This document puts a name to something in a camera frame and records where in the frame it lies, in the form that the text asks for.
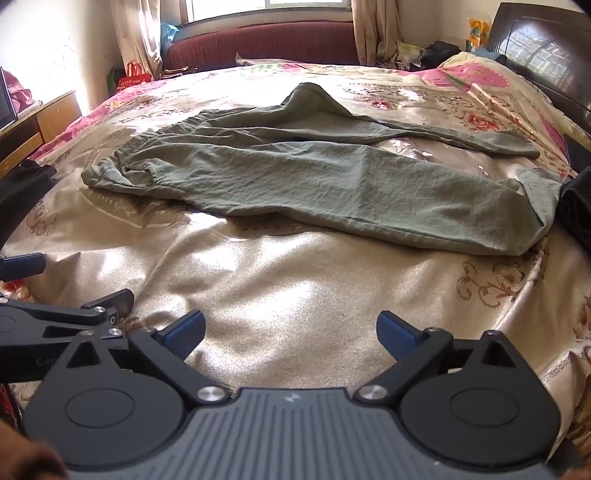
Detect pink bag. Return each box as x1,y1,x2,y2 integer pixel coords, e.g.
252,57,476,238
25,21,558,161
7,69,35,114

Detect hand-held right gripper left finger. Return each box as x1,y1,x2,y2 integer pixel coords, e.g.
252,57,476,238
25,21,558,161
58,310,241,408

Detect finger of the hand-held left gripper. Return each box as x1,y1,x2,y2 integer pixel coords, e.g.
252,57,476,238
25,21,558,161
44,290,136,341
0,253,48,282

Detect dark wooden headboard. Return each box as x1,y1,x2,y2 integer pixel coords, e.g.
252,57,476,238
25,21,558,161
487,2,591,181

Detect dark red sofa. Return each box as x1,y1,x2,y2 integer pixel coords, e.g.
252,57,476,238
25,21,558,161
164,21,361,73

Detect floral satin bedspread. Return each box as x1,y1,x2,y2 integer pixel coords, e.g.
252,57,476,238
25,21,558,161
0,58,591,462

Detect green pants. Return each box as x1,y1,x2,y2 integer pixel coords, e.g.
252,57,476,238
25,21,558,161
81,82,561,257

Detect red bag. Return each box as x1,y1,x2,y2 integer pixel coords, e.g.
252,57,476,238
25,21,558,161
115,60,153,93

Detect black clothes pile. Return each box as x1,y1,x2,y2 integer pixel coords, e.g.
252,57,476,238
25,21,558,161
418,41,462,70

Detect beige curtain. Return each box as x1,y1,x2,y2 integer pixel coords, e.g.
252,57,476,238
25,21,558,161
108,0,162,88
351,0,403,70

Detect yellow packet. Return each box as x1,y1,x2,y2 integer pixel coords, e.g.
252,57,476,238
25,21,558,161
466,17,489,49

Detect wooden cabinet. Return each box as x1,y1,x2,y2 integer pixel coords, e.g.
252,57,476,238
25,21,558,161
0,90,84,176

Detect light crumpled cloth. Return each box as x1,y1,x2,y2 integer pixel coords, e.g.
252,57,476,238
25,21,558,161
392,39,423,70

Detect window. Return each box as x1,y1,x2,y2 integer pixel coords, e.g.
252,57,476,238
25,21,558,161
185,0,354,24

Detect brown fuzzy cloth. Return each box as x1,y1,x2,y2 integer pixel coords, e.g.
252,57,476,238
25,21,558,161
0,415,66,480

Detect black television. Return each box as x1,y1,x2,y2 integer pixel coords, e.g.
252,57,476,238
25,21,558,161
0,67,19,132

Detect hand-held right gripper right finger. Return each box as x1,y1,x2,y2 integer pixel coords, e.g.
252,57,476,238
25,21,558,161
353,310,533,408

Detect black mesh cloth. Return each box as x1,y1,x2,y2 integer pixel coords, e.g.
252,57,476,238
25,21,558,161
556,166,591,252

